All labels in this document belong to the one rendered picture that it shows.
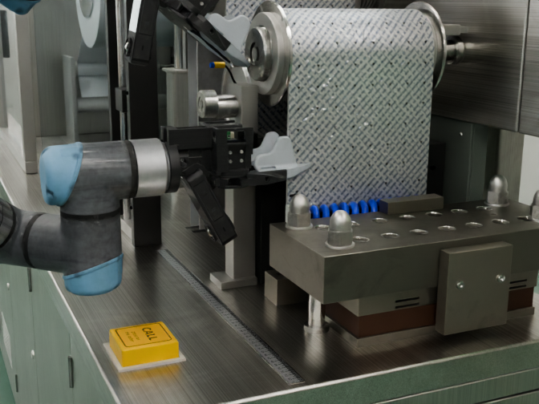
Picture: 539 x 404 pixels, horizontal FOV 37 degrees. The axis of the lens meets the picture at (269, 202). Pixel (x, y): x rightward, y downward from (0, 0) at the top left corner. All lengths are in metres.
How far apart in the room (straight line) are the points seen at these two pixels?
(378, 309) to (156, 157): 0.34
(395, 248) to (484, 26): 0.42
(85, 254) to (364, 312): 0.36
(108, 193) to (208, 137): 0.15
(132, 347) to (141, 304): 0.20
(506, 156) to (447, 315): 0.53
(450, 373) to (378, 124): 0.37
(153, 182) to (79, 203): 0.10
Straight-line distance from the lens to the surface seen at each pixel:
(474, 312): 1.07
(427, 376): 1.01
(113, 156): 1.01
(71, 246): 1.03
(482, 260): 1.06
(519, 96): 1.21
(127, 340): 0.99
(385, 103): 1.18
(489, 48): 1.26
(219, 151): 1.04
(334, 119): 1.14
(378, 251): 0.98
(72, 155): 1.00
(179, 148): 1.04
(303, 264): 1.00
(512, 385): 1.11
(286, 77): 1.10
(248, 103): 1.16
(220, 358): 0.99
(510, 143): 1.51
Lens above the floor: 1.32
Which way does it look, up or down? 14 degrees down
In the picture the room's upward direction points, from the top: straight up
